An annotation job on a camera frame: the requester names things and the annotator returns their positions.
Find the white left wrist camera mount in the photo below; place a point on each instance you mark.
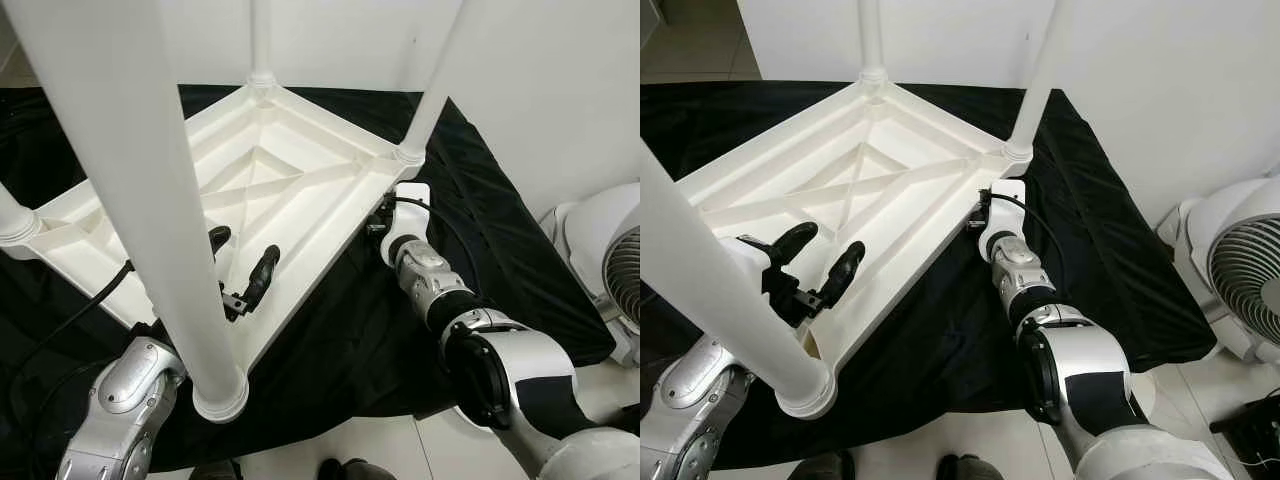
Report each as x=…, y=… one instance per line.
x=752, y=262

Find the black tablecloth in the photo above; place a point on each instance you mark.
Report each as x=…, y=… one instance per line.
x=1120, y=280
x=500, y=280

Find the white plastic table top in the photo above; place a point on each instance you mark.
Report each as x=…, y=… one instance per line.
x=900, y=150
x=300, y=150

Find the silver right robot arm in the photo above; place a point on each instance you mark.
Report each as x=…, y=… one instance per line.
x=430, y=275
x=1095, y=380

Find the grey robot foot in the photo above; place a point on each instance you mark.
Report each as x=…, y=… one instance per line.
x=350, y=468
x=965, y=468
x=830, y=468
x=215, y=470

